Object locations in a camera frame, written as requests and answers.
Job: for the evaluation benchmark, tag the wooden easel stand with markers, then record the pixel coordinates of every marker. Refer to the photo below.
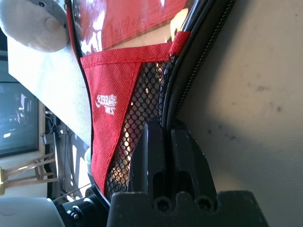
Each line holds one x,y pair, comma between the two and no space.
26,176

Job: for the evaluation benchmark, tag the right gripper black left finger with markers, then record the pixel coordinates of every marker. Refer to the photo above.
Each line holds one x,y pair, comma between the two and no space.
146,160

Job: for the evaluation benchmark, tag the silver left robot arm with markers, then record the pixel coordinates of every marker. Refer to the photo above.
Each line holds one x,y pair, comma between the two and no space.
23,212

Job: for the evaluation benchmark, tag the grey white plush toy charm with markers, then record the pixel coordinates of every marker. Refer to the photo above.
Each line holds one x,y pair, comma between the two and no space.
28,26

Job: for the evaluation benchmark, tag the red black paddle case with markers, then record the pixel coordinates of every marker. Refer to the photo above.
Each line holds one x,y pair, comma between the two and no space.
111,82

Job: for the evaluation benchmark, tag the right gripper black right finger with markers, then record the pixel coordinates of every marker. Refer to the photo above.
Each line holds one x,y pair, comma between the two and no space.
189,160

